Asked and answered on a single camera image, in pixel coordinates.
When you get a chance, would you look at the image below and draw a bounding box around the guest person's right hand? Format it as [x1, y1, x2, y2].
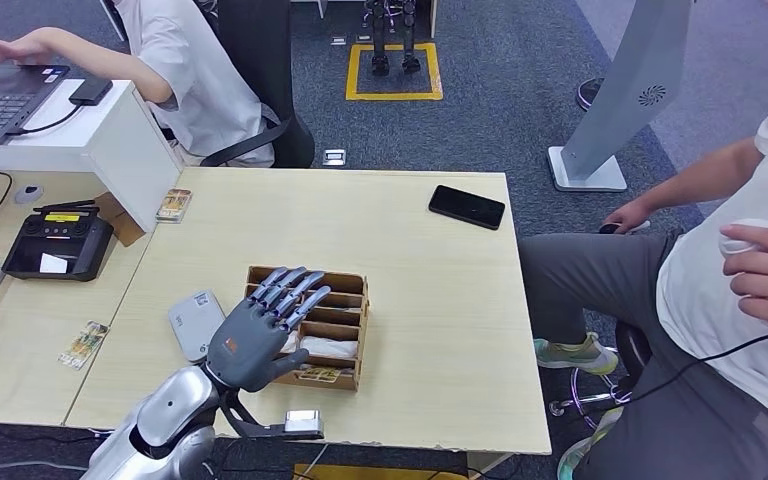
[0, 36, 54, 83]

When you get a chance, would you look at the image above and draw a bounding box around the operator person's right hand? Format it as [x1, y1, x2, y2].
[602, 199, 656, 235]

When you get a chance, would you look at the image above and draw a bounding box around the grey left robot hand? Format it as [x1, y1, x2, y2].
[206, 266, 332, 393]

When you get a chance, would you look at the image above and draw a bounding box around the round handheld controller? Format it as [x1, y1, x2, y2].
[718, 218, 768, 258]

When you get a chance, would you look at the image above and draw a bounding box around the white card reader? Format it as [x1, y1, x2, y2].
[167, 289, 228, 364]

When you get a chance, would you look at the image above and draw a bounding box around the operator person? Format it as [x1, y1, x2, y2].
[519, 82, 768, 480]

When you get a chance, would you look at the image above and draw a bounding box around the yellow tree print card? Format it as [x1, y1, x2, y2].
[57, 320, 111, 371]

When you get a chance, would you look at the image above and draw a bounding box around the guest person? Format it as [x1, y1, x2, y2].
[0, 0, 278, 168]

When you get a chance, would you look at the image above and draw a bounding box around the small black white remote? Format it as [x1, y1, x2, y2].
[598, 221, 652, 236]

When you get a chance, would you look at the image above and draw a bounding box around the grey laptop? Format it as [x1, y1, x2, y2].
[0, 64, 71, 150]

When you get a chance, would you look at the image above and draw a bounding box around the black adapter box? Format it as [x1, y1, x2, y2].
[69, 77, 115, 107]

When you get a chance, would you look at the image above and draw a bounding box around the black floor cabinet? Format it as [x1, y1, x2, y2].
[99, 0, 130, 42]

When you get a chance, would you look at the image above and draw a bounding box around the wooden compartment organizer box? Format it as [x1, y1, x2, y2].
[244, 266, 371, 393]

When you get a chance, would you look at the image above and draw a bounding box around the dark round floor base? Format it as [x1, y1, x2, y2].
[575, 77, 605, 113]

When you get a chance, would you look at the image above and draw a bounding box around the grey kiosk stand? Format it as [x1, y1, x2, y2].
[546, 0, 695, 193]

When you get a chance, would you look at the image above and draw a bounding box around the green sneaker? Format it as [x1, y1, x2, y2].
[556, 407, 626, 480]
[533, 332, 621, 378]

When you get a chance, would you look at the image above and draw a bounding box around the white desk partition box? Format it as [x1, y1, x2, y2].
[0, 79, 183, 233]

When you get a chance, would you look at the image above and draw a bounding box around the black smartphone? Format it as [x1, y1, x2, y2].
[428, 184, 507, 232]

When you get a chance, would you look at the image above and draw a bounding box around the small brown cardboard box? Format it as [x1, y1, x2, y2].
[95, 192, 148, 248]

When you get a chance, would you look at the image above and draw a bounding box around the yellow floor tape strip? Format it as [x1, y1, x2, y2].
[293, 465, 470, 480]

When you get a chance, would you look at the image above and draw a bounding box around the black handheld screen controller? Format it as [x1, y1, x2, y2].
[0, 199, 116, 283]

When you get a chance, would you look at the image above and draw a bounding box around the black office chair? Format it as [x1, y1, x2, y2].
[198, 0, 316, 169]

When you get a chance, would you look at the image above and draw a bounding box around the yellow floor tape square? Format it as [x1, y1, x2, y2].
[345, 42, 445, 103]

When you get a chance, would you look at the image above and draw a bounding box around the background humanoid robot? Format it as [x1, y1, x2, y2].
[362, 0, 423, 76]

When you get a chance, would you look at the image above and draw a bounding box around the black adapter cable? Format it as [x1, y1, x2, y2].
[6, 104, 84, 137]

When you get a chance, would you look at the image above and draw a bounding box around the black controller cable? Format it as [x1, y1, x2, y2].
[622, 331, 768, 405]

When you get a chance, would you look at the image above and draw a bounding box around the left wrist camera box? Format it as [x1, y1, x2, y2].
[219, 390, 327, 442]

